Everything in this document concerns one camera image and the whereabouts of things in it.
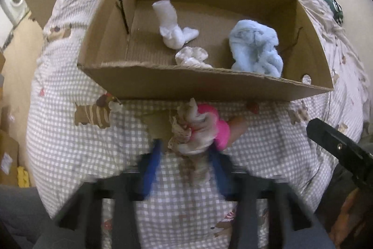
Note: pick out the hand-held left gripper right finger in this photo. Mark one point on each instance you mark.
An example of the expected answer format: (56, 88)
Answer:
(221, 179)

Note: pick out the person's right hand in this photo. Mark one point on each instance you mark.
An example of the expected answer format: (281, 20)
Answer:
(345, 214)

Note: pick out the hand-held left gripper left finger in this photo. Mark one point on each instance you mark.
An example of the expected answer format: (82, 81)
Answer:
(150, 170)

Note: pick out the white lace trimmed sock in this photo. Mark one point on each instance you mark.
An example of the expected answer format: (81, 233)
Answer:
(192, 58)

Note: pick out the dog print checkered duvet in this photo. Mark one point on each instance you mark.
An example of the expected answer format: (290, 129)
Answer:
(87, 149)

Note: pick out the person's grey pants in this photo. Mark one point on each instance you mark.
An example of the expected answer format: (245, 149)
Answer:
(20, 208)

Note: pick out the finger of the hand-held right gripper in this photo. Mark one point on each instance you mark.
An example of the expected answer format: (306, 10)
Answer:
(335, 144)

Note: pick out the light blue fluffy sock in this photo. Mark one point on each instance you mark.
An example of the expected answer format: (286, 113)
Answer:
(256, 47)

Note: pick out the beige lace trimmed sock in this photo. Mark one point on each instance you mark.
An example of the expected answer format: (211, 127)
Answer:
(192, 132)

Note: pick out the black white checkered item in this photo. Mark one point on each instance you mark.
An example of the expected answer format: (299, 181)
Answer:
(338, 11)

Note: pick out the cardboard box with label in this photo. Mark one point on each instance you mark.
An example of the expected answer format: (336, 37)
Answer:
(8, 155)

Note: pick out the brown fabric piece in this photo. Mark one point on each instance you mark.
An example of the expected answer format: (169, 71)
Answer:
(237, 126)

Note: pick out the pink soft item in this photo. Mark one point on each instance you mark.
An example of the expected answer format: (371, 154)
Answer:
(223, 135)

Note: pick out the yellow cloth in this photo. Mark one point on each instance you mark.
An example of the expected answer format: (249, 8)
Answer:
(24, 176)

